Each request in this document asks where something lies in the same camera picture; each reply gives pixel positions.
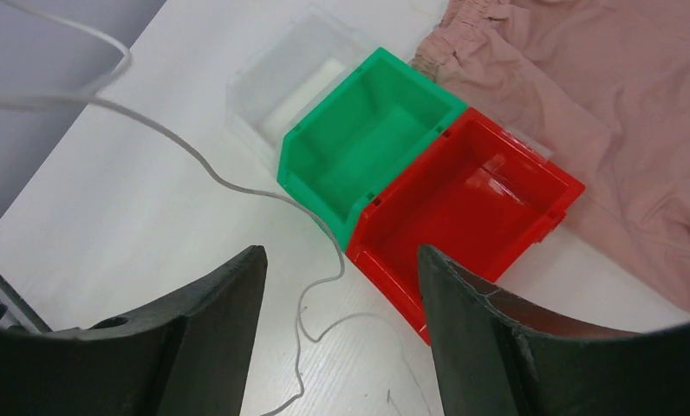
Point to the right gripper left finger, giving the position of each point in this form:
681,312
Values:
185,353

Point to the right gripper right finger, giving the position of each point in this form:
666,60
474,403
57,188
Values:
496,353

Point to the red plastic bin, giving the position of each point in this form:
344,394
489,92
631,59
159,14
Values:
477,193

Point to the green plastic bin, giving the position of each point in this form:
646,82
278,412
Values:
360,137

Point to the pink cloth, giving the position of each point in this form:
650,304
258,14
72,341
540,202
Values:
605,86

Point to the clear plastic bin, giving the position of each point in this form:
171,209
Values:
283,81

